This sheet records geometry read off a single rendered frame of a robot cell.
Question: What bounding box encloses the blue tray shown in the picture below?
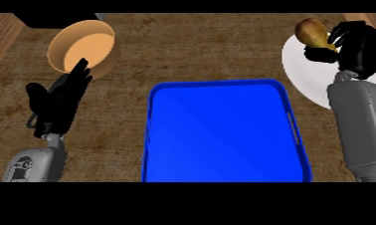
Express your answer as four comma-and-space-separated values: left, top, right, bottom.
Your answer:
141, 78, 314, 183

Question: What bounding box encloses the orange bowl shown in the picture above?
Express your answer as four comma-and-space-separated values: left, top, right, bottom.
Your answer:
46, 19, 122, 80

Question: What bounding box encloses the black appliance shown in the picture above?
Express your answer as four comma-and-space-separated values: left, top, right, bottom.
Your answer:
12, 12, 100, 30

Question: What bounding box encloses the brown wooden cabinet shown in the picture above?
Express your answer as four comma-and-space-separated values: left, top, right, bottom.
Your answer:
0, 12, 26, 61

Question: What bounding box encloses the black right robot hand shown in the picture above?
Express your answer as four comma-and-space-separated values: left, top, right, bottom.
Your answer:
302, 20, 376, 81

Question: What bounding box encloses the white plate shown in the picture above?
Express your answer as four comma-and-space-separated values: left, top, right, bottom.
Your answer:
280, 33, 376, 111

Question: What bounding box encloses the brown yellow pear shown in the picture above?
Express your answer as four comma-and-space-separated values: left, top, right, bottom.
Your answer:
293, 17, 339, 53

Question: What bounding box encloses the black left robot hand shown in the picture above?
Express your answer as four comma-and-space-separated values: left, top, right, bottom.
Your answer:
25, 57, 94, 138

